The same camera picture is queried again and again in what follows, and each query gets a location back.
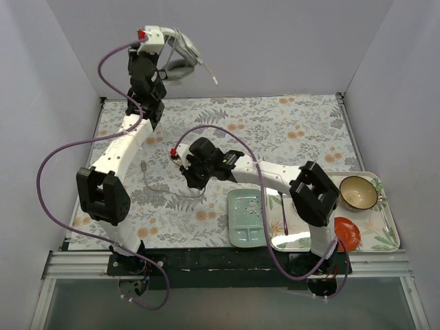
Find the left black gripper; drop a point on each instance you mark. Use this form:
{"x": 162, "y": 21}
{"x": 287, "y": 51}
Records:
{"x": 138, "y": 55}

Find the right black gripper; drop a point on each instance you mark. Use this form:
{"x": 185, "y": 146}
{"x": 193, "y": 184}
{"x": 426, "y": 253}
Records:
{"x": 190, "y": 170}

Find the white grey headphones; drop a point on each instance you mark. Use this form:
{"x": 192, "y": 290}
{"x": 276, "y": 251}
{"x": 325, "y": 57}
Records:
{"x": 183, "y": 57}

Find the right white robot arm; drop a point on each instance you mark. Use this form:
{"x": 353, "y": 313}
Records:
{"x": 313, "y": 193}

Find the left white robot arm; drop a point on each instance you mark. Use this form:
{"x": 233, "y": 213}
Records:
{"x": 101, "y": 191}

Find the light green divided plate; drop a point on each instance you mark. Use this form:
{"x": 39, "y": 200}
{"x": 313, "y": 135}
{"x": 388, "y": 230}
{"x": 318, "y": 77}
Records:
{"x": 245, "y": 224}

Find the purple iridescent fork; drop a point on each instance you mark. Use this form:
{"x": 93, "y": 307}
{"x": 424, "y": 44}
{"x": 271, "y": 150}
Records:
{"x": 285, "y": 224}

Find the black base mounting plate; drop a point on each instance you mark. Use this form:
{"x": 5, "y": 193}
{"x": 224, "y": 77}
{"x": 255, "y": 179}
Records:
{"x": 222, "y": 267}

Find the brown ceramic bowl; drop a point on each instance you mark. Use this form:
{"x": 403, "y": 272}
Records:
{"x": 357, "y": 193}

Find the red small plate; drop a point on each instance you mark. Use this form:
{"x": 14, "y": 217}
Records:
{"x": 348, "y": 233}

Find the silver spoon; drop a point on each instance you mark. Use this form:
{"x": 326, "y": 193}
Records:
{"x": 380, "y": 199}

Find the floral serving tray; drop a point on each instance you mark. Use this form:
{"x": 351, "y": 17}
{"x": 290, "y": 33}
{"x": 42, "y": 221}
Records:
{"x": 374, "y": 237}

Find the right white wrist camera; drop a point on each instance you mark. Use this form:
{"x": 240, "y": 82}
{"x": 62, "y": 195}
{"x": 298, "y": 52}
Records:
{"x": 180, "y": 152}

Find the aluminium frame rail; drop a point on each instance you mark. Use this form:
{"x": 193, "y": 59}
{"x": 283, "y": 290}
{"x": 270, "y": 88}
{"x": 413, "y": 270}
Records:
{"x": 225, "y": 288}

